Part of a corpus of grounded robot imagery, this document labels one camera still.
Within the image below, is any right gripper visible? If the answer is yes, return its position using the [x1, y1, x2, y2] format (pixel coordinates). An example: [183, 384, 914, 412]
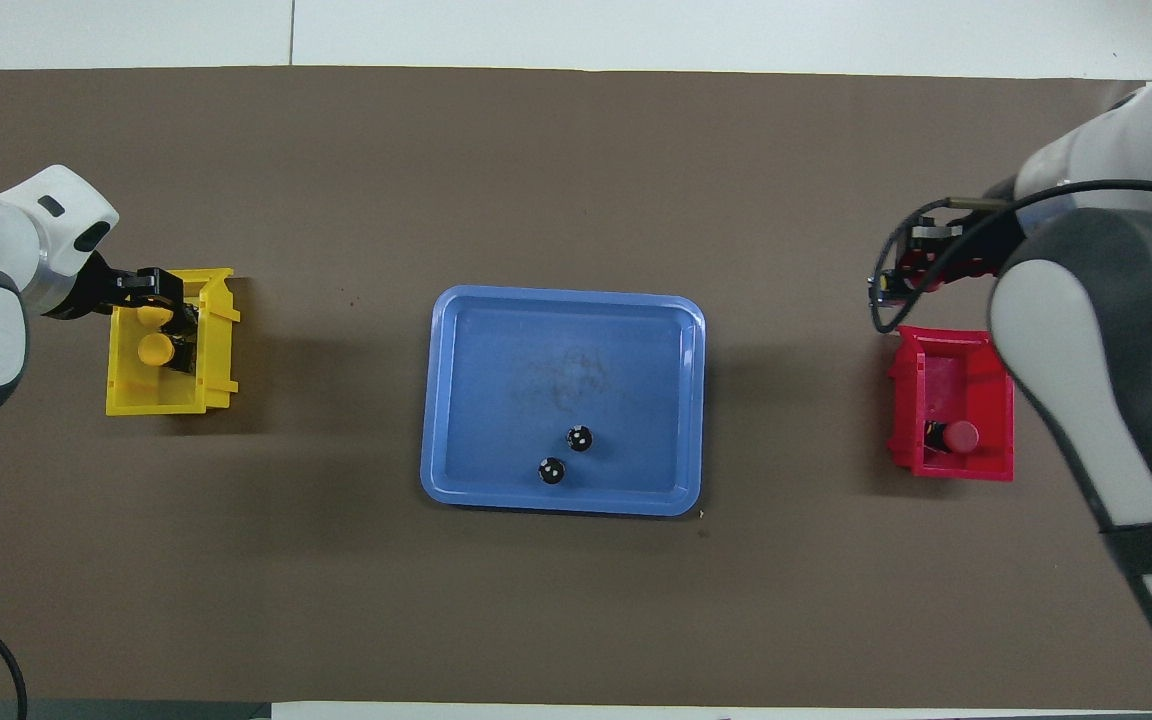
[868, 198, 1029, 307]

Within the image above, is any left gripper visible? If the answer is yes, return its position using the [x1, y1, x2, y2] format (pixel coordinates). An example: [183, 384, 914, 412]
[42, 250, 143, 322]

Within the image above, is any blue plastic tray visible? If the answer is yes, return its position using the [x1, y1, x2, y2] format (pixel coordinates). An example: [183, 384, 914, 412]
[420, 285, 708, 518]

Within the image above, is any yellow plastic bin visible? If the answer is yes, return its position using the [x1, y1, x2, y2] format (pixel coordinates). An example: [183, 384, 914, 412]
[104, 267, 241, 417]

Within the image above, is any red plastic bin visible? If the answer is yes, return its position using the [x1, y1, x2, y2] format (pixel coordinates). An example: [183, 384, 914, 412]
[884, 325, 1018, 483]

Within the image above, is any red button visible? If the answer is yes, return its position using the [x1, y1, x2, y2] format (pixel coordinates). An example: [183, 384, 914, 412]
[924, 420, 982, 457]

